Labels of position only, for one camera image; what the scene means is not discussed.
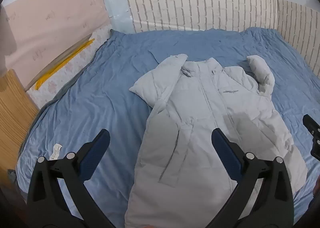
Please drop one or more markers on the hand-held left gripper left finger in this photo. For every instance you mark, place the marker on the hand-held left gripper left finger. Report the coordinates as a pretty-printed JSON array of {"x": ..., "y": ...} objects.
[{"x": 100, "y": 148}]

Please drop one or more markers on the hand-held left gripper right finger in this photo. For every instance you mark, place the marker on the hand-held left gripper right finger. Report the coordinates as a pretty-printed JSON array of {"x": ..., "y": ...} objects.
[{"x": 223, "y": 150}]

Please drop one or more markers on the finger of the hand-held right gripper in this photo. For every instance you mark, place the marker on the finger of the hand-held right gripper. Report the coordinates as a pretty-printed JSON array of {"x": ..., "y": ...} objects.
[{"x": 315, "y": 135}]

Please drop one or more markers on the light grey puffer jacket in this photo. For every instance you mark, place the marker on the light grey puffer jacket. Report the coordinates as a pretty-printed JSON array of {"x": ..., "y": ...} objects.
[{"x": 200, "y": 108}]

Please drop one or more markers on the white sheet label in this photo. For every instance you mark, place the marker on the white sheet label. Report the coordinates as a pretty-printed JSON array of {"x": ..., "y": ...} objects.
[{"x": 55, "y": 151}]

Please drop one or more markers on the blue bed sheet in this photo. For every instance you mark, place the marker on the blue bed sheet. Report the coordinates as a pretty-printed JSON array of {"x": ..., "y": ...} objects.
[{"x": 100, "y": 80}]

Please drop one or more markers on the floral mattress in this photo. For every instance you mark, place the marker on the floral mattress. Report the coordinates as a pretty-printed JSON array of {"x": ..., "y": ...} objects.
[{"x": 51, "y": 88}]

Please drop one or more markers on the yellow strip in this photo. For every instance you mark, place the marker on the yellow strip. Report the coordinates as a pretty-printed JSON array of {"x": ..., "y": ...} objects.
[{"x": 62, "y": 64}]

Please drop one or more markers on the wooden bed board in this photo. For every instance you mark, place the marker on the wooden bed board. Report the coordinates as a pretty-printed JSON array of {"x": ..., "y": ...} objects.
[{"x": 15, "y": 113}]

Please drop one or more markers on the clear plastic sheet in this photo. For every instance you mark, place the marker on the clear plastic sheet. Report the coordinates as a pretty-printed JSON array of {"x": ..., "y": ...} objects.
[{"x": 115, "y": 0}]

